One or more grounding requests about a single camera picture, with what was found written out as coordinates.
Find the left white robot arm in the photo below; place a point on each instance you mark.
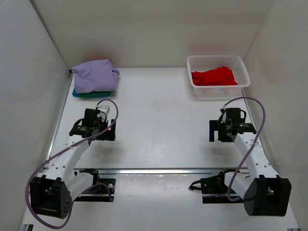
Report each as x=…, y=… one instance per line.
x=53, y=193

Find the folded green t-shirt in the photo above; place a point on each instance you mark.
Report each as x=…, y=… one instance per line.
x=95, y=94

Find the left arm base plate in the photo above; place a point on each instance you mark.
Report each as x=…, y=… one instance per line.
x=103, y=191

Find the red t-shirt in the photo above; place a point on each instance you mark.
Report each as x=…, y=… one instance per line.
x=222, y=76

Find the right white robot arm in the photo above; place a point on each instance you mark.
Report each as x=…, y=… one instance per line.
x=264, y=192

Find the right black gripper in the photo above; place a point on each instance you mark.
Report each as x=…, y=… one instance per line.
x=216, y=125

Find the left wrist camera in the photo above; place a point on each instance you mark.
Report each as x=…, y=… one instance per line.
x=103, y=109

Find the folded lilac t-shirt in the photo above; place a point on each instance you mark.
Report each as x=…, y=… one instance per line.
x=96, y=75

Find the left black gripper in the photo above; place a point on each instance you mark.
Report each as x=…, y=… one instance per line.
x=110, y=134

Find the folded blue t-shirt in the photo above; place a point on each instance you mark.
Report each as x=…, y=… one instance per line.
x=75, y=94

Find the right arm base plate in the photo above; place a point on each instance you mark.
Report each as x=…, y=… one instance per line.
x=213, y=189

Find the white plastic basket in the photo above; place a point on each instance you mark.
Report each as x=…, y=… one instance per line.
x=202, y=63

